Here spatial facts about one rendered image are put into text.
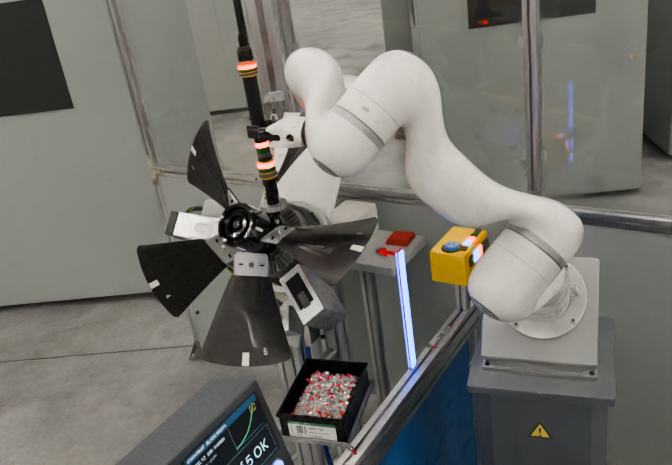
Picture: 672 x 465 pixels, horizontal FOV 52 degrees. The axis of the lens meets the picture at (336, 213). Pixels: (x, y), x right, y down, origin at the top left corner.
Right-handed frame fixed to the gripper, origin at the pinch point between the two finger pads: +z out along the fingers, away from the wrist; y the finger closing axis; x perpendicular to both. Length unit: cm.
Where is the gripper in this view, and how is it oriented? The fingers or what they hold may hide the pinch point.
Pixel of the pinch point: (259, 129)
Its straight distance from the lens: 168.4
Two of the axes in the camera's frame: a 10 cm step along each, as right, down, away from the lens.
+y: 5.3, -4.1, 7.4
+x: -1.3, -9.1, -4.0
